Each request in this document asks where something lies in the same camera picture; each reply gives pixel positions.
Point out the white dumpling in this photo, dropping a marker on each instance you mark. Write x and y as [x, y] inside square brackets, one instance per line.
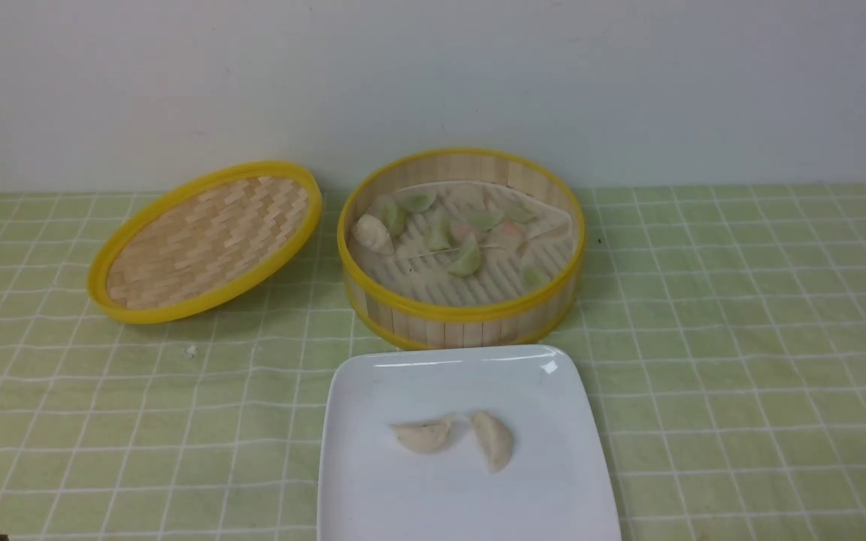
[430, 436]
[371, 234]
[494, 439]

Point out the white square plate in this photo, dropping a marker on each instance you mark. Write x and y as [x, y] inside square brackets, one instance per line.
[556, 486]

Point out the yellow-rimmed bamboo steamer basket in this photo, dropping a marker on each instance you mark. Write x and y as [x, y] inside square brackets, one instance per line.
[412, 325]

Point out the green dumpling centre front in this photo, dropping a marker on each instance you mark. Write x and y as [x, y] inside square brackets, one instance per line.
[468, 257]

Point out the green dumpling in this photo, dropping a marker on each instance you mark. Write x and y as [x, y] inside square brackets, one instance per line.
[519, 213]
[391, 214]
[416, 202]
[532, 274]
[468, 257]

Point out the white steamer liner cloth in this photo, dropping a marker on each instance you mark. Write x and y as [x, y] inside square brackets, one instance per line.
[418, 269]

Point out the green dumpling left back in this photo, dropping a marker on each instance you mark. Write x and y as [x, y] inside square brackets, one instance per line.
[391, 214]

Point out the green dumpling top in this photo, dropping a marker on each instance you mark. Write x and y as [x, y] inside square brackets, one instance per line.
[416, 202]

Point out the pink dumpling in steamer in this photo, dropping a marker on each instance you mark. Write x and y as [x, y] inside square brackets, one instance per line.
[508, 236]

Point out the green dumpling front right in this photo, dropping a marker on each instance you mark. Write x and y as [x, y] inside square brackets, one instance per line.
[532, 274]

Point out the green dumpling back right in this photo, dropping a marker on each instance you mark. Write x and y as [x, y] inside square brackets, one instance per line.
[519, 213]

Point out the yellow-rimmed bamboo steamer lid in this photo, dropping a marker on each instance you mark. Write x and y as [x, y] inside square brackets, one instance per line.
[206, 242]

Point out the green checkered tablecloth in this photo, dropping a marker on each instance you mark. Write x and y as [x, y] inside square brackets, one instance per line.
[720, 335]

